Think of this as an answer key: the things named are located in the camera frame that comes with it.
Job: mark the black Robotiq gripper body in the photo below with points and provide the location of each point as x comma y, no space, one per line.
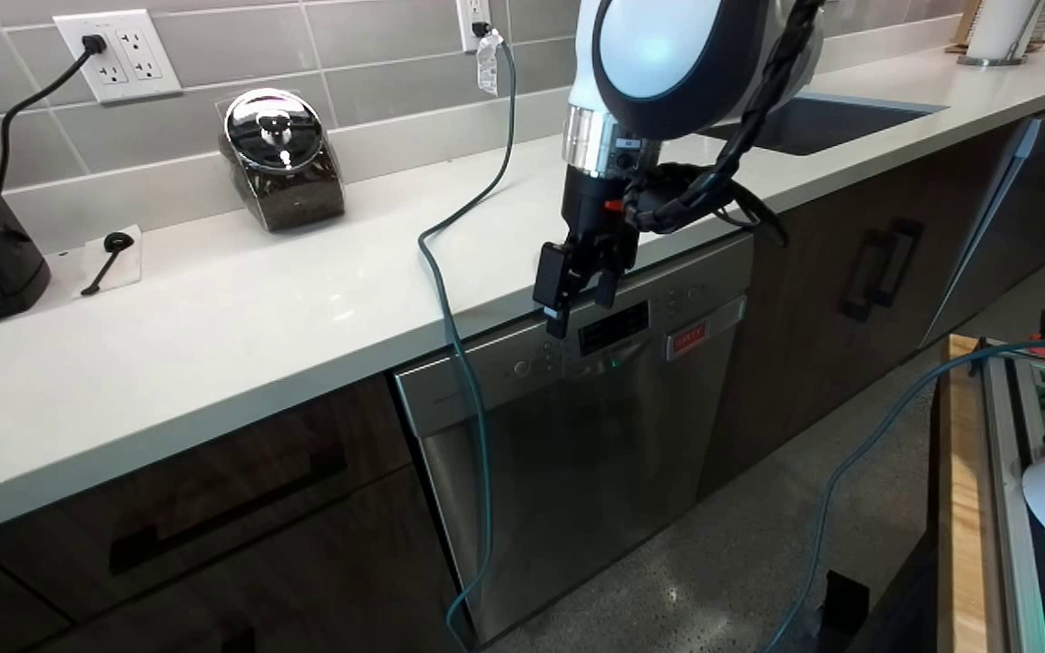
599,212

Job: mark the white wall outlet plate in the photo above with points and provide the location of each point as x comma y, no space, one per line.
123,56

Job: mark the small black block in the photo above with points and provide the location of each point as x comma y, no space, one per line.
842,599

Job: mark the white paper towel roll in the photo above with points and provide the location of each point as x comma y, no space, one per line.
998,32

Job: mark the stainless steel Bosch dishwasher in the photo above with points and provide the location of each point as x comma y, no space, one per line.
598,483

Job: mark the dark sink base cabinet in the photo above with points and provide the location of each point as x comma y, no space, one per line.
814,327

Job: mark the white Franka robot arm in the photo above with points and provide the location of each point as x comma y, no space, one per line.
692,49

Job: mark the narrow white wall outlet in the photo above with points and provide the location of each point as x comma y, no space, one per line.
468,12

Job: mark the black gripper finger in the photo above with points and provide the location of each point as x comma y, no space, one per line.
555,286
612,275

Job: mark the wooden robot cart with rails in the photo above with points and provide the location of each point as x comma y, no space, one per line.
963,509

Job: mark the undermount kitchen sink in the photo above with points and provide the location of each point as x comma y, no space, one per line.
852,120

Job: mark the white power adapter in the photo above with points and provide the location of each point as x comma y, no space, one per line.
490,64

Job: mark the chrome domed countertop appliance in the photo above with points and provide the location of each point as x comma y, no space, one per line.
282,157

